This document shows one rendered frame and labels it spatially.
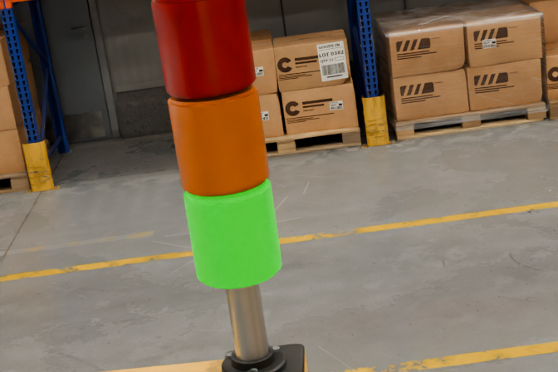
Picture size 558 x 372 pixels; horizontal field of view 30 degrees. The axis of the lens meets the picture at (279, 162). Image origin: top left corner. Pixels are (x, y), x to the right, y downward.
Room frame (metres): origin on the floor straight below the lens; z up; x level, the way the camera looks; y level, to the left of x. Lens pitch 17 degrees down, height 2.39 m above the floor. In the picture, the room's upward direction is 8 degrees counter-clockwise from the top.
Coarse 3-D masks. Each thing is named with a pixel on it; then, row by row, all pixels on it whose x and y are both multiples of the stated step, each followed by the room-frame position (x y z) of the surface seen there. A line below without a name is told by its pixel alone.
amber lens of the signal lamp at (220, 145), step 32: (224, 96) 0.54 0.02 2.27; (256, 96) 0.55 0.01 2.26; (192, 128) 0.54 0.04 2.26; (224, 128) 0.53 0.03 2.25; (256, 128) 0.54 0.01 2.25; (192, 160) 0.54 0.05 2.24; (224, 160) 0.53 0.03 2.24; (256, 160) 0.54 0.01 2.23; (192, 192) 0.54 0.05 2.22; (224, 192) 0.53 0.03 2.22
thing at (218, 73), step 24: (168, 0) 0.54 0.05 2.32; (192, 0) 0.53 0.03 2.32; (216, 0) 0.54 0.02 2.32; (240, 0) 0.55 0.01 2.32; (168, 24) 0.54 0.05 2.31; (192, 24) 0.53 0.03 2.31; (216, 24) 0.53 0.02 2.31; (240, 24) 0.54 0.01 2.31; (168, 48) 0.54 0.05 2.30; (192, 48) 0.53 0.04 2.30; (216, 48) 0.53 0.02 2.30; (240, 48) 0.54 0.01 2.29; (168, 72) 0.54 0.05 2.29; (192, 72) 0.53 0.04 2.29; (216, 72) 0.53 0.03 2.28; (240, 72) 0.54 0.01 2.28; (192, 96) 0.54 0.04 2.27
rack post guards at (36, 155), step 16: (368, 112) 7.89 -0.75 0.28; (384, 112) 7.91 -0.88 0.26; (368, 128) 7.90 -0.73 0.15; (384, 128) 7.89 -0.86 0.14; (32, 144) 7.91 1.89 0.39; (368, 144) 7.92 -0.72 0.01; (32, 160) 7.91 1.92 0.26; (48, 160) 7.98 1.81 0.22; (32, 176) 7.91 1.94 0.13; (48, 176) 7.93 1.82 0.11
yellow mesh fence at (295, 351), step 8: (296, 344) 0.58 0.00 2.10; (288, 352) 0.57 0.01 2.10; (296, 352) 0.57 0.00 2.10; (304, 352) 0.57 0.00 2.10; (216, 360) 0.57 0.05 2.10; (288, 360) 0.56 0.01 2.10; (296, 360) 0.56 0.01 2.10; (304, 360) 0.56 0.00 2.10; (136, 368) 0.58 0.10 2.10; (144, 368) 0.57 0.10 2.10; (152, 368) 0.57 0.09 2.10; (160, 368) 0.57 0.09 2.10; (168, 368) 0.57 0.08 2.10; (176, 368) 0.57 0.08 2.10; (184, 368) 0.57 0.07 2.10; (192, 368) 0.57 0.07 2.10; (200, 368) 0.56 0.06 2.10; (208, 368) 0.56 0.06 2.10; (216, 368) 0.56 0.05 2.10; (288, 368) 0.55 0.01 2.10; (296, 368) 0.55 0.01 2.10; (304, 368) 0.55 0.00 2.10
